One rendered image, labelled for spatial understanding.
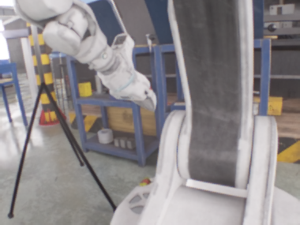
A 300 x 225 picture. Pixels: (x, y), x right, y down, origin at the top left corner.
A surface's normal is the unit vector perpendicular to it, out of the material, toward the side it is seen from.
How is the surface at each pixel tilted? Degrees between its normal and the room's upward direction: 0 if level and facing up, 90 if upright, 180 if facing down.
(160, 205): 27
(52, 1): 90
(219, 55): 110
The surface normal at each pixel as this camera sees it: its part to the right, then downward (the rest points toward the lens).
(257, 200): -0.42, -0.40
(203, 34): -0.42, 0.58
